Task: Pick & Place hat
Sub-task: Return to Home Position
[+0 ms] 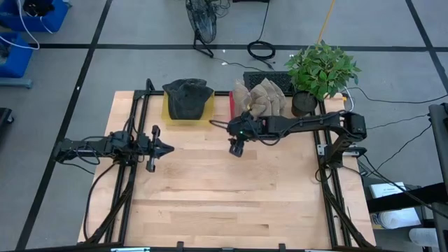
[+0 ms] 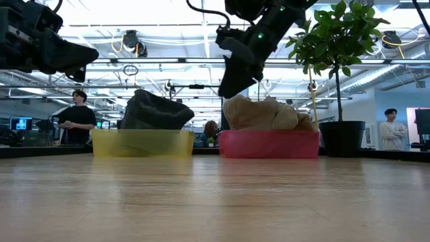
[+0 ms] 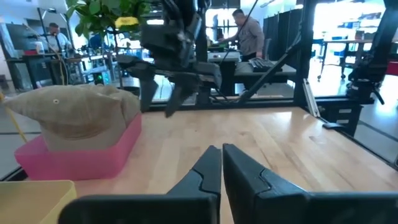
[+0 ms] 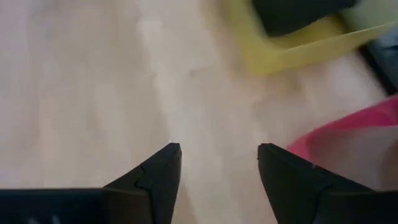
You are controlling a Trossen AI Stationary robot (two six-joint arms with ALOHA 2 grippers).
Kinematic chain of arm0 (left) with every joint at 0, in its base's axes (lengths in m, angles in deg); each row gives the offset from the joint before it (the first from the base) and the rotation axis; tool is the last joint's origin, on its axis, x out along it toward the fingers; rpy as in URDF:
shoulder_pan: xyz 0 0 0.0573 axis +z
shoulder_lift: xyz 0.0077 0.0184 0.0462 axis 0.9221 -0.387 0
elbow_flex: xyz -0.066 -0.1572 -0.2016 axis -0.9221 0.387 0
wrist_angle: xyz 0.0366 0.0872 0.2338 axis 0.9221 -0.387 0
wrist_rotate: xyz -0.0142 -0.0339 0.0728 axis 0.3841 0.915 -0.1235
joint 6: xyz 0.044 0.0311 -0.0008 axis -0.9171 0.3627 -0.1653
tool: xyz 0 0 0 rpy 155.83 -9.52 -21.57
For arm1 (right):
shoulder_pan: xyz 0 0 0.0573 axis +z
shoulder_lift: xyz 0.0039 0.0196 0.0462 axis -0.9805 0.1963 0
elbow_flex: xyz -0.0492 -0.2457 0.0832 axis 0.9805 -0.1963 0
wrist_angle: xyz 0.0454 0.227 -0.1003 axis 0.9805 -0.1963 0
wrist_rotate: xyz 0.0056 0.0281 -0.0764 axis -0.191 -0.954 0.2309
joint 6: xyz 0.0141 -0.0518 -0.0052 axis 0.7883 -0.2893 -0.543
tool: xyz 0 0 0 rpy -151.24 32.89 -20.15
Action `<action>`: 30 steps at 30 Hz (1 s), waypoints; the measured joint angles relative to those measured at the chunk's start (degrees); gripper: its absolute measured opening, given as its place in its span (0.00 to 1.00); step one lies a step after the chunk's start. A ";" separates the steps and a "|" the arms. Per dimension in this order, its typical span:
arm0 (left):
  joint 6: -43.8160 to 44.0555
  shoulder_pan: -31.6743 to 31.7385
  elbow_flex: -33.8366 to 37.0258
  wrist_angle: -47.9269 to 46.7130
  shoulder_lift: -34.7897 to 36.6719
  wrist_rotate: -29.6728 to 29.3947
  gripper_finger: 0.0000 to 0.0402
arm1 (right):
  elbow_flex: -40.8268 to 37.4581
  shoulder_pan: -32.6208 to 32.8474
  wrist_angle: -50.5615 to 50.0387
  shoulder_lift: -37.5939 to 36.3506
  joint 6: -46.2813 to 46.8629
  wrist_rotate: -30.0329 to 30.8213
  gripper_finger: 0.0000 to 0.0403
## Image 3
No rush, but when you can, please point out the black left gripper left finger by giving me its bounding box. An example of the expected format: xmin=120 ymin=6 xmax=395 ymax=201
xmin=58 ymin=145 xmax=223 ymax=224

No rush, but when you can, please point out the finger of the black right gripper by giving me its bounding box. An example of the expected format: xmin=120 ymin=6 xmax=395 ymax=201
xmin=164 ymin=76 xmax=200 ymax=119
xmin=139 ymin=73 xmax=160 ymax=113

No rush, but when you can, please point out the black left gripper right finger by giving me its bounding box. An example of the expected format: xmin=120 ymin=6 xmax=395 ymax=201
xmin=222 ymin=143 xmax=398 ymax=224

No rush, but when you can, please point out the white desktop machine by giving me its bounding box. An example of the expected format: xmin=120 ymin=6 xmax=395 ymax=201
xmin=206 ymin=51 xmax=242 ymax=63

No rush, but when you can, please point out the black device with green light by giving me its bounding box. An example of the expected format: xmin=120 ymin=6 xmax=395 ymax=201
xmin=92 ymin=70 xmax=112 ymax=86

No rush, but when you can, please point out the person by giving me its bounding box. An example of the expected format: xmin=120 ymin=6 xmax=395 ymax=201
xmin=45 ymin=22 xmax=74 ymax=53
xmin=217 ymin=8 xmax=266 ymax=62

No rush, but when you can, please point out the black computer keyboard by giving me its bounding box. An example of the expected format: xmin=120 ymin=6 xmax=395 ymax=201
xmin=248 ymin=57 xmax=277 ymax=72

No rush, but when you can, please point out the grey desk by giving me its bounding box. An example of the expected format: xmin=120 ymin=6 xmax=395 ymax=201
xmin=233 ymin=60 xmax=297 ymax=85

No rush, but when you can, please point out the green leafy plant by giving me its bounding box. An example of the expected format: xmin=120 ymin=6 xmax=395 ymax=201
xmin=64 ymin=0 xmax=153 ymax=43

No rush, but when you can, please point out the small flat black pad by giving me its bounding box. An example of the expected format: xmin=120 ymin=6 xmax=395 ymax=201
xmin=322 ymin=121 xmax=346 ymax=131

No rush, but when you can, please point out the pink plastic bin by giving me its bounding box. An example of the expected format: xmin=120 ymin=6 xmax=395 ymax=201
xmin=14 ymin=112 xmax=143 ymax=182

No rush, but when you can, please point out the black room partition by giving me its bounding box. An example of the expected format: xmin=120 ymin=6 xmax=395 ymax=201
xmin=262 ymin=8 xmax=304 ymax=63

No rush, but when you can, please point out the black control box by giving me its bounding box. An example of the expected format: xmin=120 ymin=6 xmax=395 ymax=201
xmin=316 ymin=96 xmax=364 ymax=138

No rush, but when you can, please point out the silver aluminium bar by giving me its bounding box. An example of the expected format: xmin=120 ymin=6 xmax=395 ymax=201
xmin=302 ymin=77 xmax=322 ymax=118

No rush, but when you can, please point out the black side table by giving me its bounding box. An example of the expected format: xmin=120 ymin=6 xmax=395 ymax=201
xmin=5 ymin=52 xmax=65 ymax=90

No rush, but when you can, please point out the yellow plastic bin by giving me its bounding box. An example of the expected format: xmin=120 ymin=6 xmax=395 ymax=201
xmin=0 ymin=179 xmax=77 ymax=224

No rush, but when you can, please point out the wheeled work table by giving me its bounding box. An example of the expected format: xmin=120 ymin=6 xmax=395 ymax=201
xmin=317 ymin=39 xmax=376 ymax=81

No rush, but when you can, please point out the red box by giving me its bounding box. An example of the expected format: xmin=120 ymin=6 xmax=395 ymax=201
xmin=385 ymin=60 xmax=398 ymax=77

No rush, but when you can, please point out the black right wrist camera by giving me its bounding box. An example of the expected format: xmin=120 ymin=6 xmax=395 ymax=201
xmin=139 ymin=24 xmax=187 ymax=62

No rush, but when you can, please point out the black metal rig frame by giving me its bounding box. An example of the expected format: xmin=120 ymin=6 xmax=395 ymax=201
xmin=148 ymin=0 xmax=318 ymax=111

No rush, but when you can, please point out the yellow cable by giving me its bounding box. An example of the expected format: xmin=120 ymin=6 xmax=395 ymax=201
xmin=0 ymin=91 xmax=29 ymax=144

